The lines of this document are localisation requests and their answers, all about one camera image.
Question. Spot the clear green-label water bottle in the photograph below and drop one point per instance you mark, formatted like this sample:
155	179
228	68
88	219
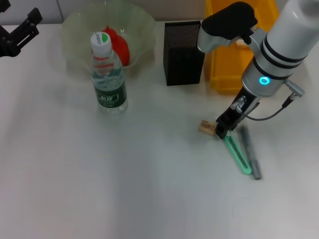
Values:
109	87

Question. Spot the pale green glass fruit plate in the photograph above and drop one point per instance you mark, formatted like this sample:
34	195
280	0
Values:
142	30

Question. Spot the black mesh pen holder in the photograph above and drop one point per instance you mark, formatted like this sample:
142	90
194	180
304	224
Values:
184	64

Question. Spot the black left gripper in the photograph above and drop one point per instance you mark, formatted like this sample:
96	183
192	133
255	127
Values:
5	44

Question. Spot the red-orange toy orange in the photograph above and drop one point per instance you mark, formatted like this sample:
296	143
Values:
122	47

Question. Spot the small beige eraser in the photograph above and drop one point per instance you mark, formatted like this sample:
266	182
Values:
205	127

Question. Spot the yellow plastic bin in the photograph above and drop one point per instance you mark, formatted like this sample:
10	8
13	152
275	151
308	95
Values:
229	72

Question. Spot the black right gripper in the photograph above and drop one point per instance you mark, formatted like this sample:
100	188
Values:
239	109

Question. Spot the mint green utility knife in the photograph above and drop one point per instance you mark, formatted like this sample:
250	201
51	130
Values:
238	156

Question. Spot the grey marker pen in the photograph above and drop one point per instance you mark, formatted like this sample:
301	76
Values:
250	152

